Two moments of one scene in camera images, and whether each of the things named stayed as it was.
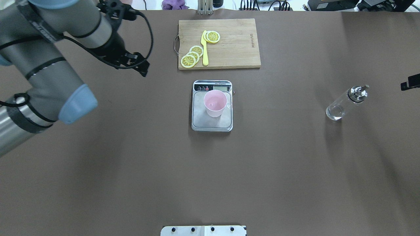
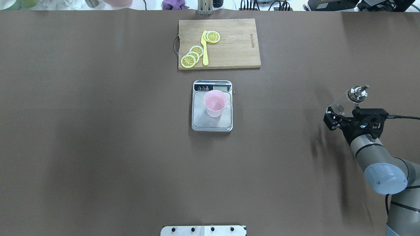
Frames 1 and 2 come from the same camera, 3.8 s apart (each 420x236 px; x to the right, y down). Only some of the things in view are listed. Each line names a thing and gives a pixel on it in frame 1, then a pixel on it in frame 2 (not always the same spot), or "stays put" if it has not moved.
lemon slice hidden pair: (195, 55) stays put
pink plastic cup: (215, 101) stays put
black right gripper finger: (414, 81) → (366, 121)
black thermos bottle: (217, 3) stays put
